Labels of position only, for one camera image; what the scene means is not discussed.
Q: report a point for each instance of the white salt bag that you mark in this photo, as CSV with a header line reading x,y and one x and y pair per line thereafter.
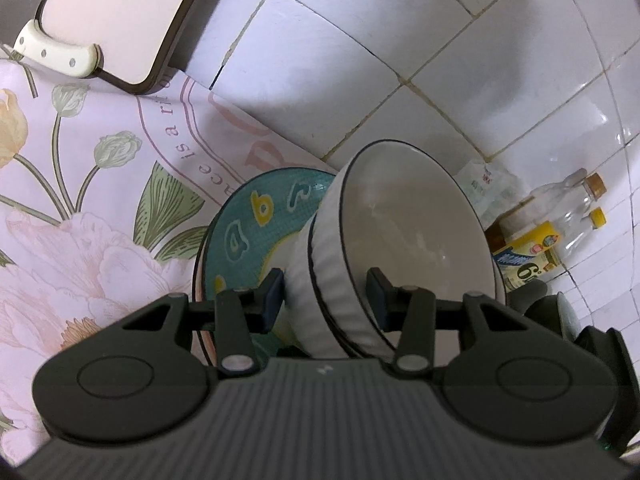
x,y
487,190

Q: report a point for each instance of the white bowl black rim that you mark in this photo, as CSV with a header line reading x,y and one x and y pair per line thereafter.
x,y
415,220
320,280
299,280

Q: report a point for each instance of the white plate black rim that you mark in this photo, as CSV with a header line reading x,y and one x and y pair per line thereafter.
x,y
196,280

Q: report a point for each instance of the cooking oil bottle yellow label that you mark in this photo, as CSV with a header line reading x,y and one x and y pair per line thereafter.
x,y
535,237

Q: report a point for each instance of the blue fried egg plate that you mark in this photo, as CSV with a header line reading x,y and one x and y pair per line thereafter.
x,y
250,230

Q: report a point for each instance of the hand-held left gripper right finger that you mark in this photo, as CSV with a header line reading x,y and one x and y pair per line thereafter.
x,y
376,297

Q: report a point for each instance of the clear vinegar bottle yellow cap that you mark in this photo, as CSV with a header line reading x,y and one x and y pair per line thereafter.
x,y
532,275

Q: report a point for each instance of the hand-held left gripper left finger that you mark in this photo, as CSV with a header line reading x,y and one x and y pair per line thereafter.
x,y
275,297

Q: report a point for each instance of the floral tablecloth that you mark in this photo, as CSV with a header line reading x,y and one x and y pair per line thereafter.
x,y
100,240

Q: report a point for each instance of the white cutting board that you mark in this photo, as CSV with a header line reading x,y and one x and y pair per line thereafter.
x,y
125,15

